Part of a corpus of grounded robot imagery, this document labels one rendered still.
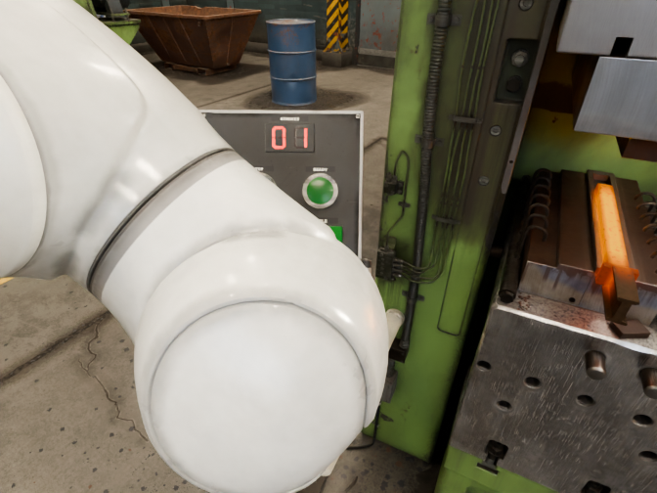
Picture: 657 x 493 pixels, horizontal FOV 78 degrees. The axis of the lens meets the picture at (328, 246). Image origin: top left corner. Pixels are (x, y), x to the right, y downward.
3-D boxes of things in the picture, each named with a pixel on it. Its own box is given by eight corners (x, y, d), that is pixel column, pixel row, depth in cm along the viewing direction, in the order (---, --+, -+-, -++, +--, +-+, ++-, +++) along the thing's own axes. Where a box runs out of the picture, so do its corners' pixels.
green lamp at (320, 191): (328, 209, 65) (328, 185, 63) (303, 203, 67) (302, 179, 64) (336, 201, 67) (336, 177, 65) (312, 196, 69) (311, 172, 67)
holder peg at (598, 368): (602, 383, 63) (609, 373, 61) (583, 378, 64) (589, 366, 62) (600, 365, 66) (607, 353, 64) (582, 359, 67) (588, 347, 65)
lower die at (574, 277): (649, 326, 65) (675, 285, 60) (516, 290, 72) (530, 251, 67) (623, 209, 96) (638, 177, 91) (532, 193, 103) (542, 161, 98)
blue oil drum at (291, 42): (299, 109, 482) (295, 24, 432) (261, 102, 509) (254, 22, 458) (326, 98, 523) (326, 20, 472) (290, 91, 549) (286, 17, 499)
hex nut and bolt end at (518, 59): (519, 96, 69) (531, 51, 65) (502, 94, 70) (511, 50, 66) (520, 92, 71) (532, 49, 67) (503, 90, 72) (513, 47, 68)
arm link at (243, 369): (406, 291, 27) (261, 161, 27) (499, 393, 12) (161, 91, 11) (301, 405, 28) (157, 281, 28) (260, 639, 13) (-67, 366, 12)
